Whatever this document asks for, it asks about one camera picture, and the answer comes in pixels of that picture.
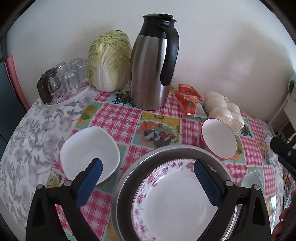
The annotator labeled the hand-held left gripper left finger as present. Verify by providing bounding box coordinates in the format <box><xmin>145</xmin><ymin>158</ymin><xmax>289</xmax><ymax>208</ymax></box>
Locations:
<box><xmin>25</xmin><ymin>158</ymin><xmax>103</xmax><ymax>241</ymax></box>

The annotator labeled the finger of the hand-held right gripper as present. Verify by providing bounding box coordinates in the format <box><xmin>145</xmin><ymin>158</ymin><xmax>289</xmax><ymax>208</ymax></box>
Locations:
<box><xmin>269</xmin><ymin>137</ymin><xmax>296</xmax><ymax>173</ymax></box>

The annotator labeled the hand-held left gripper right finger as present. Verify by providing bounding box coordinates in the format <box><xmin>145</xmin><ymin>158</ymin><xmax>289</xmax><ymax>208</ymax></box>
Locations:
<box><xmin>194</xmin><ymin>159</ymin><xmax>271</xmax><ymax>241</ymax></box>

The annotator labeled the white rectangular plate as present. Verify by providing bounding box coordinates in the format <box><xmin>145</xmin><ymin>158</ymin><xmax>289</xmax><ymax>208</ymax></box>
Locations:
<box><xmin>60</xmin><ymin>126</ymin><xmax>120</xmax><ymax>186</ymax></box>

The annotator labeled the stainless steel plate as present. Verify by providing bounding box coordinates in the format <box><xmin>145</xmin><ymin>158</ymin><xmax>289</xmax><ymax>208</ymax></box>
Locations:
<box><xmin>111</xmin><ymin>146</ymin><xmax>238</xmax><ymax>241</ymax></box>

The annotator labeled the round pink floral plate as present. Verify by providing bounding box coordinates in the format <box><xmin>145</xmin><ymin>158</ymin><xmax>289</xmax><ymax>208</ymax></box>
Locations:
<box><xmin>131</xmin><ymin>159</ymin><xmax>236</xmax><ymax>241</ymax></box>

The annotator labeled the pale blue bowl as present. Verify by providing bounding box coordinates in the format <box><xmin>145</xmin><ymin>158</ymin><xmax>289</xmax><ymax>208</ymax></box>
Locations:
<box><xmin>239</xmin><ymin>173</ymin><xmax>264</xmax><ymax>193</ymax></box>

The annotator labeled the person's right hand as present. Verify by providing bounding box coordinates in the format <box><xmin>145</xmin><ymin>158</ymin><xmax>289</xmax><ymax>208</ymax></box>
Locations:
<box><xmin>271</xmin><ymin>207</ymin><xmax>290</xmax><ymax>239</ymax></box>

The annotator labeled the white power strip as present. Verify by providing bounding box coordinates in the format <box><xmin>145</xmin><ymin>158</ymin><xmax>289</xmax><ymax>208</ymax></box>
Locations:
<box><xmin>265</xmin><ymin>136</ymin><xmax>278</xmax><ymax>159</ymax></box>

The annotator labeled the white bowl with red flowers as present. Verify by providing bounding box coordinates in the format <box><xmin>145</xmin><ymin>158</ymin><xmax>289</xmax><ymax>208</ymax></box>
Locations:
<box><xmin>196</xmin><ymin>118</ymin><xmax>237</xmax><ymax>161</ymax></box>

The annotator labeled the white wooden chair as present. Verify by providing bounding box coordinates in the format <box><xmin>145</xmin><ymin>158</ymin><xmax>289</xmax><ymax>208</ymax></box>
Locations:
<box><xmin>268</xmin><ymin>93</ymin><xmax>296</xmax><ymax>132</ymax></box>

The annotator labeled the pale teal object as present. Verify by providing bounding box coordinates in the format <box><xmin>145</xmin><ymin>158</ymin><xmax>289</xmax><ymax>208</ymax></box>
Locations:
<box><xmin>287</xmin><ymin>72</ymin><xmax>296</xmax><ymax>94</ymax></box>

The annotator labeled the grey floral tablecloth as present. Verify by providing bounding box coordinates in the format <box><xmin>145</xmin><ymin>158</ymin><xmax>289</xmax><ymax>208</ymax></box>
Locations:
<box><xmin>0</xmin><ymin>93</ymin><xmax>100</xmax><ymax>232</ymax></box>

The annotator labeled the bag of white steamed buns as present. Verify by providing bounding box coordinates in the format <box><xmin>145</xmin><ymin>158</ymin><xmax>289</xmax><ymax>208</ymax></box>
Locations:
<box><xmin>205</xmin><ymin>91</ymin><xmax>245</xmax><ymax>134</ymax></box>

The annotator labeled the pink checkered picture tablecloth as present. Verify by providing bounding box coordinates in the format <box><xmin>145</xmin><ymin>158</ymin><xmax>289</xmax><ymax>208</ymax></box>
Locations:
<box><xmin>45</xmin><ymin>85</ymin><xmax>296</xmax><ymax>241</ymax></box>

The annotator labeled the orange snack packet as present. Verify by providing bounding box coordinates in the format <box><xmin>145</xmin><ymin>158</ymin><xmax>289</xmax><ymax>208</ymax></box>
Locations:
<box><xmin>174</xmin><ymin>84</ymin><xmax>205</xmax><ymax>116</ymax></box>

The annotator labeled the white round tray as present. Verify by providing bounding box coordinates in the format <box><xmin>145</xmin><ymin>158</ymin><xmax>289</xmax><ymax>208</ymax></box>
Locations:
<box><xmin>43</xmin><ymin>82</ymin><xmax>93</xmax><ymax>106</ymax></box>

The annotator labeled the clear drinking glass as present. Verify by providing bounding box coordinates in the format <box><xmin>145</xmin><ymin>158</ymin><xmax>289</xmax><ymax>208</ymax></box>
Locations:
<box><xmin>55</xmin><ymin>62</ymin><xmax>68</xmax><ymax>79</ymax></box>
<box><xmin>74</xmin><ymin>61</ymin><xmax>89</xmax><ymax>84</ymax></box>
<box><xmin>69</xmin><ymin>58</ymin><xmax>84</xmax><ymax>72</ymax></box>
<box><xmin>61</xmin><ymin>70</ymin><xmax>80</xmax><ymax>93</ymax></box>

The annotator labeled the dark brown lidded glass jar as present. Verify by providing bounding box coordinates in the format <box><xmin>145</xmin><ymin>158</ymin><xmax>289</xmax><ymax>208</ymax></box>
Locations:
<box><xmin>37</xmin><ymin>68</ymin><xmax>62</xmax><ymax>104</ymax></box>

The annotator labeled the dark blue pink-edged furniture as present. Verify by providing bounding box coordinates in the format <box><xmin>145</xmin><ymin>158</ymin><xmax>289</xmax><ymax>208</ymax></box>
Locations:
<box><xmin>0</xmin><ymin>55</ymin><xmax>29</xmax><ymax>142</ymax></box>

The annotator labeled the stainless steel thermos jug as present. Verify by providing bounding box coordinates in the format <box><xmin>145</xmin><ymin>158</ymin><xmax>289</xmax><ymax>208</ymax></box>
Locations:
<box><xmin>129</xmin><ymin>14</ymin><xmax>180</xmax><ymax>111</ymax></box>

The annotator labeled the napa cabbage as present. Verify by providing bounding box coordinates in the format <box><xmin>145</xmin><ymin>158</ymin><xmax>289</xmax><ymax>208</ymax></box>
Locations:
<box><xmin>87</xmin><ymin>30</ymin><xmax>132</xmax><ymax>92</ymax></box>

